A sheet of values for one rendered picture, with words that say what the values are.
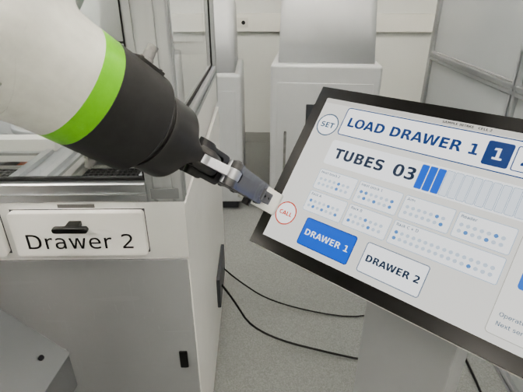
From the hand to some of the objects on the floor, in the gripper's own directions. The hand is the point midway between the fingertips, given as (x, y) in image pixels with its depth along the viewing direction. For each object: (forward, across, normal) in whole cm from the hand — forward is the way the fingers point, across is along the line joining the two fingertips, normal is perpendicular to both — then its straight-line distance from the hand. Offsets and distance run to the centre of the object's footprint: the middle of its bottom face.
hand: (261, 196), depth 52 cm
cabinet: (+79, +99, +84) cm, 152 cm away
